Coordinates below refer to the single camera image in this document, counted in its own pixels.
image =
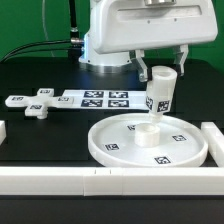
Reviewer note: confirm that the white front fence rail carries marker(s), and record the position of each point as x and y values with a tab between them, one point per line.
111	181

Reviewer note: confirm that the white left fence rail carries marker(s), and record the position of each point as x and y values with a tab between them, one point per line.
2	131

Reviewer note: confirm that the white right fence rail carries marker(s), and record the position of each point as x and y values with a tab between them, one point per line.
215	140

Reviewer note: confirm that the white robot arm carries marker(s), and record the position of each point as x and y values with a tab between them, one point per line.
109	62

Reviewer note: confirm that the white fence rail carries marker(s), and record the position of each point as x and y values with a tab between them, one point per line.
111	181
2	131
215	140

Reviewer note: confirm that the white round table top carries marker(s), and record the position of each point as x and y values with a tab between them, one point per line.
131	140

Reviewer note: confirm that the white cross-shaped table base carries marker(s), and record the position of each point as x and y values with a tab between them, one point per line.
37	106

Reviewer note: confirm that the white marker sheet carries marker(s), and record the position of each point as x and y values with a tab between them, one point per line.
107	99

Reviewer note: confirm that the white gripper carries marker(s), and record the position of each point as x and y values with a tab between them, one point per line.
126	25

